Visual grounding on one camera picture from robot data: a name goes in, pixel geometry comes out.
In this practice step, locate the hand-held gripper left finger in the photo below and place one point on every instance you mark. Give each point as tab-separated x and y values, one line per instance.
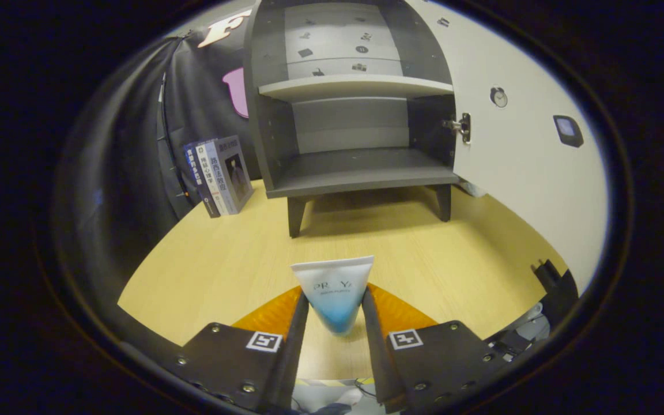
294	351

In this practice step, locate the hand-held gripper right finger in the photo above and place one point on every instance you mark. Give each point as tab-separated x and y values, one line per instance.
375	351

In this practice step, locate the white and blue tube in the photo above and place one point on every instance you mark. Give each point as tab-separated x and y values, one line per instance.
335	288

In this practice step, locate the white cabinet door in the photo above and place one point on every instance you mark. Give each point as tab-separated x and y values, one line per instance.
528	173

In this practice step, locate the grey cabinet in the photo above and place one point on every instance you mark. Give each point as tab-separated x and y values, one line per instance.
361	170

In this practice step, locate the white spine book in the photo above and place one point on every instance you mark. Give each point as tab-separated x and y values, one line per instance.
217	173

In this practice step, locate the metal door hinge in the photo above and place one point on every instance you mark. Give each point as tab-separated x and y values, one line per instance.
463	127

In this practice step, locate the black backdrop cloth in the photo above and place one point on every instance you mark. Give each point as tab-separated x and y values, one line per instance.
130	173

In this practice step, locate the black backdrop stand pole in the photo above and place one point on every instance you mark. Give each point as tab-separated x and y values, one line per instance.
165	138

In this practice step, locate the grey cabinet shelf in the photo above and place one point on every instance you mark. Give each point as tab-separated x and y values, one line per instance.
355	86

